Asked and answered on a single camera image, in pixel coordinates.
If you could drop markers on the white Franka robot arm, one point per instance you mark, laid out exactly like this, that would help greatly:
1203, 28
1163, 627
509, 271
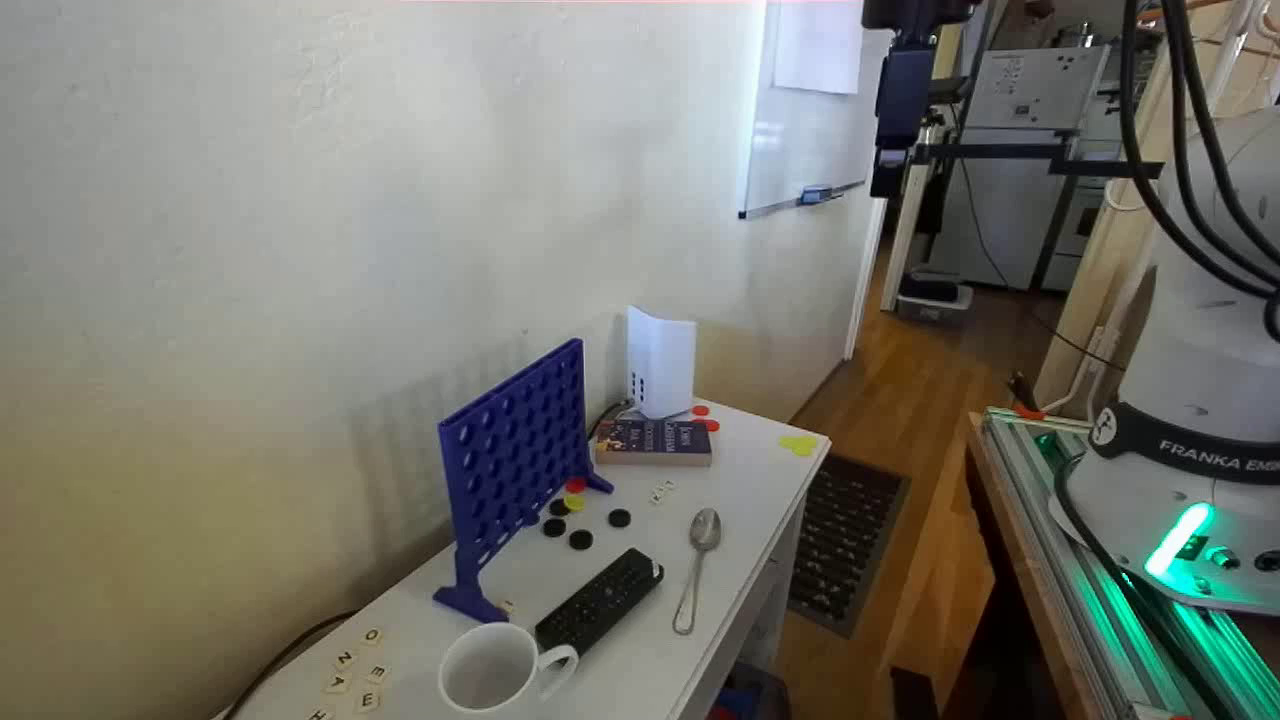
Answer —
1203, 374

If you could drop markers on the white plastic container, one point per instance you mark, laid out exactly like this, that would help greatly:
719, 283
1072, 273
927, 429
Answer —
661, 363

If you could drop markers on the red game disc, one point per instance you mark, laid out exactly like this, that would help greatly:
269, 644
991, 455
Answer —
579, 485
702, 409
711, 427

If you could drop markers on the purple book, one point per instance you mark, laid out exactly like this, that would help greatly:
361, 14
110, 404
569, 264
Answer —
654, 440

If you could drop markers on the yellow game disc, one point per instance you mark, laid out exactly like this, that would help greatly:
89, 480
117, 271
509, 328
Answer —
804, 450
796, 437
573, 498

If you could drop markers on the blue connect four grid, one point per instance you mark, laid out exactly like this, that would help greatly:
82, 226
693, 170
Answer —
512, 445

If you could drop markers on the black game disc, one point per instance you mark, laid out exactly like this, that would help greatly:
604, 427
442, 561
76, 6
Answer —
616, 516
563, 507
581, 536
555, 530

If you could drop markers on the metal spoon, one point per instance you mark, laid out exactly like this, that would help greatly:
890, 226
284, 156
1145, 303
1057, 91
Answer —
705, 530

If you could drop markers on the black remote control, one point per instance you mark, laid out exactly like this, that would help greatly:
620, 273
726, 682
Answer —
600, 600

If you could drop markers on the black floor vent grate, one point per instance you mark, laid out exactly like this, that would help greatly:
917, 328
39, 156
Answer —
845, 540

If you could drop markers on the white whiteboard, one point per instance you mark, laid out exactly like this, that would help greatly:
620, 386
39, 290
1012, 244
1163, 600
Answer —
815, 144

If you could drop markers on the white floor device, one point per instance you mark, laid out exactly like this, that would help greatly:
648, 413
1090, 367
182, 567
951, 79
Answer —
935, 290

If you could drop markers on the white side table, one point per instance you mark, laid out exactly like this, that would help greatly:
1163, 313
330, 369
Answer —
627, 667

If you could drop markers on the white ceramic mug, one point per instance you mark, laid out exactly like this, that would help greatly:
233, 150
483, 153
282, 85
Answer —
484, 667

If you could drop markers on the colourful game box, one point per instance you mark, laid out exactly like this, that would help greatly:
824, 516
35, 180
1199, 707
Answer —
744, 701

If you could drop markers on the white paper sheet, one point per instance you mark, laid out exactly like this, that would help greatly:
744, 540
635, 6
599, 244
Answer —
818, 47

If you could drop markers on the grey metal cabinet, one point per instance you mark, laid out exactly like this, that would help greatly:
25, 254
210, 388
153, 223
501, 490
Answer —
1012, 214

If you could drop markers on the beige wooden cabinet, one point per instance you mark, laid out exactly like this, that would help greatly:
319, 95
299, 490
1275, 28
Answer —
1084, 295

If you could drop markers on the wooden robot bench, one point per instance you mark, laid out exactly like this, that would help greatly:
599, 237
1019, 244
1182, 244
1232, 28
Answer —
1033, 586

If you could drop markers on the black metal frame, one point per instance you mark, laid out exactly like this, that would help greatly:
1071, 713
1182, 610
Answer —
984, 150

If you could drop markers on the aluminium rail frame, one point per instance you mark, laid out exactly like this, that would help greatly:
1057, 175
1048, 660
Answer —
1133, 642

